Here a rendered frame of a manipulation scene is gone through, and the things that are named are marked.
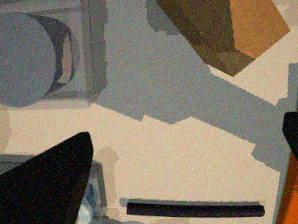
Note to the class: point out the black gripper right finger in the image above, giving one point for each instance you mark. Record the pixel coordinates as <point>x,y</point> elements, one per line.
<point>290,131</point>

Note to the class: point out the black flat bar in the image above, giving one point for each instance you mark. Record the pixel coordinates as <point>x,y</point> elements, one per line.
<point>186,211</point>

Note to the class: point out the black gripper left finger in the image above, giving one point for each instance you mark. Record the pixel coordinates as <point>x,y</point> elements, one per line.
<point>49,188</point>

